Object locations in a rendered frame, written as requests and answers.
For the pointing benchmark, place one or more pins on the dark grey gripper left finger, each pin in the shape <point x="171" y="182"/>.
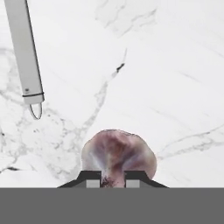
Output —
<point x="87" y="176"/>

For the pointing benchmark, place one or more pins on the purple white garlic bulb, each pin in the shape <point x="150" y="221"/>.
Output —
<point x="118" y="151"/>

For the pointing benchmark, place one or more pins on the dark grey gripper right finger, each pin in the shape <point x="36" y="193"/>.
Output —
<point x="139" y="176"/>

